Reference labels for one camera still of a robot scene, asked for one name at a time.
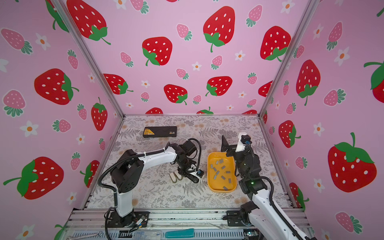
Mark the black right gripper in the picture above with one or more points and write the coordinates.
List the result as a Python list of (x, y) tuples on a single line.
[(226, 146)]

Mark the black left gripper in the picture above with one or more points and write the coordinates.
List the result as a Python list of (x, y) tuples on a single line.
[(184, 172)]

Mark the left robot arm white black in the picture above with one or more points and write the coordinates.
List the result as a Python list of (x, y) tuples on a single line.
[(123, 176)]

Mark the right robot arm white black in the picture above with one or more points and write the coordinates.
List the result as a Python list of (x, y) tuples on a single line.
[(261, 211)]

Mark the beige eraser left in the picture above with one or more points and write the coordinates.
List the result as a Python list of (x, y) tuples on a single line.
[(173, 177)]

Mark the yellow plastic tray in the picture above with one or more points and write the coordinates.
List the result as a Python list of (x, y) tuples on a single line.
[(221, 173)]

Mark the black tool case yellow label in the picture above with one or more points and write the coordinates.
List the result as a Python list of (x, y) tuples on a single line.
[(160, 132)]

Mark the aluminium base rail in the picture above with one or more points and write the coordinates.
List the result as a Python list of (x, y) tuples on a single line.
[(209, 224)]

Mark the teal handled tool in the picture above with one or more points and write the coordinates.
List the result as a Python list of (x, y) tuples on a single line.
[(180, 234)]

